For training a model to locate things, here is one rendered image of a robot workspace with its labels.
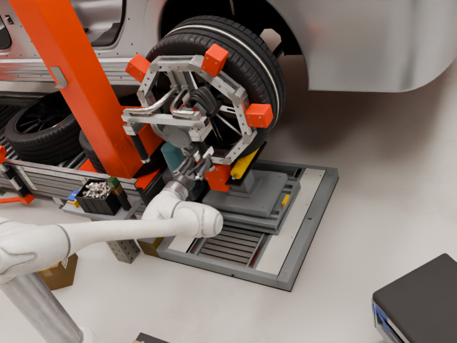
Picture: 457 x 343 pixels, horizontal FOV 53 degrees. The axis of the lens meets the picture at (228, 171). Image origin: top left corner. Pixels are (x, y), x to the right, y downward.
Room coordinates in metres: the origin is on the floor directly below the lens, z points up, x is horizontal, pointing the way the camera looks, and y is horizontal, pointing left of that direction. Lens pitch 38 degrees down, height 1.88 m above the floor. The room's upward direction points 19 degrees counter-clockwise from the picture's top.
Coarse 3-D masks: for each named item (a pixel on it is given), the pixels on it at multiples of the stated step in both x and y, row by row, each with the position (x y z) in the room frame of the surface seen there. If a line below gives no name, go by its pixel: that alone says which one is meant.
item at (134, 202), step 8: (128, 200) 1.86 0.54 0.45; (136, 200) 1.83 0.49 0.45; (64, 208) 1.97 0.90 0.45; (72, 208) 1.95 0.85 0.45; (80, 208) 1.93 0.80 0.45; (120, 208) 1.81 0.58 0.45; (136, 208) 1.80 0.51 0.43; (88, 216) 1.86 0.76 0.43; (96, 216) 1.82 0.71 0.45; (104, 216) 1.79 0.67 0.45; (112, 216) 1.77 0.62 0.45; (120, 216) 1.75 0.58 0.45; (128, 216) 1.75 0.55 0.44
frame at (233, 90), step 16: (160, 64) 1.80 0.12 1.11; (176, 64) 1.75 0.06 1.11; (192, 64) 1.69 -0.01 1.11; (144, 80) 1.88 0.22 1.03; (208, 80) 1.67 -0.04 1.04; (224, 80) 1.68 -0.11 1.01; (144, 96) 1.90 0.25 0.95; (240, 96) 1.60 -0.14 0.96; (160, 112) 1.95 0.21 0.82; (240, 112) 1.60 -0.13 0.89; (160, 128) 1.92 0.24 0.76; (240, 128) 1.61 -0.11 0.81; (192, 144) 1.87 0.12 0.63; (240, 144) 1.63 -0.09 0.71; (224, 160) 1.70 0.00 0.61
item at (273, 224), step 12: (288, 180) 1.93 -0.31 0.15; (288, 192) 1.83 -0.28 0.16; (276, 204) 1.78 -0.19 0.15; (288, 204) 1.76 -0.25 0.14; (228, 216) 1.79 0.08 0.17; (240, 216) 1.78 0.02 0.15; (252, 216) 1.75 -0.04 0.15; (276, 216) 1.67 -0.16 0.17; (252, 228) 1.71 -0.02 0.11; (264, 228) 1.66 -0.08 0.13; (276, 228) 1.62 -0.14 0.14
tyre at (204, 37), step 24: (192, 24) 1.92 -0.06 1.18; (216, 24) 1.88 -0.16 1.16; (240, 24) 1.88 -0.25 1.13; (168, 48) 1.86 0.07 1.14; (192, 48) 1.79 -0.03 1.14; (240, 48) 1.75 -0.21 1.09; (264, 48) 1.80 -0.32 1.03; (240, 72) 1.67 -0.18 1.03; (264, 72) 1.71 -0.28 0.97; (264, 96) 1.63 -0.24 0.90
